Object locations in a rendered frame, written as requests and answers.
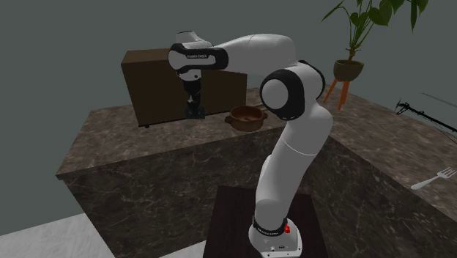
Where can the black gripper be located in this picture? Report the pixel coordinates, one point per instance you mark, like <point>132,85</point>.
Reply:
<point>191,88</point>

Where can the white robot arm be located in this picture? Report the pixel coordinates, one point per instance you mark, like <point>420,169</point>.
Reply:
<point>285,150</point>

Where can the brown wooden cabinet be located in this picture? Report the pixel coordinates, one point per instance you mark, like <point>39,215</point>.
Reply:
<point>153,89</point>

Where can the green potted plant on stand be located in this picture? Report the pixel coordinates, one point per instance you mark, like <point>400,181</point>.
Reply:
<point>360,43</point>

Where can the silver fork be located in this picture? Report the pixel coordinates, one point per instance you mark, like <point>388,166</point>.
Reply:
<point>428,180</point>

